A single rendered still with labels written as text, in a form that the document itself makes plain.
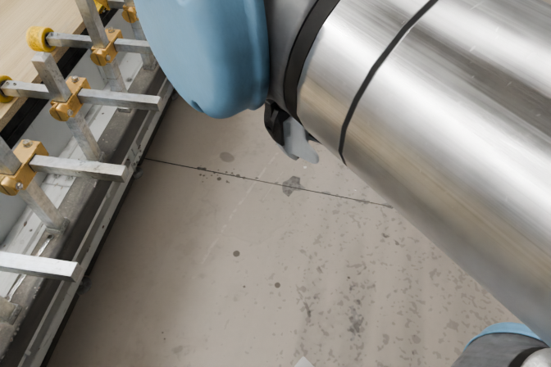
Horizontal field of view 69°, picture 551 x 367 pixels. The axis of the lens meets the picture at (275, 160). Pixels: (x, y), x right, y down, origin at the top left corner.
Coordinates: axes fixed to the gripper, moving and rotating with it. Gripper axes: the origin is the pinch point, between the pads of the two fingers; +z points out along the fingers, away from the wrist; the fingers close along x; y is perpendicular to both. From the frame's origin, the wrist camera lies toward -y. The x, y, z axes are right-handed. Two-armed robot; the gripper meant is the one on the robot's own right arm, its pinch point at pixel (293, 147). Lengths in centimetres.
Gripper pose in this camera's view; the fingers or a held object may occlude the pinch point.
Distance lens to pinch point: 51.0
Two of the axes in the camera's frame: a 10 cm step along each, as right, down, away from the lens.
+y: 7.2, 5.3, -4.4
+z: 0.0, 6.4, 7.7
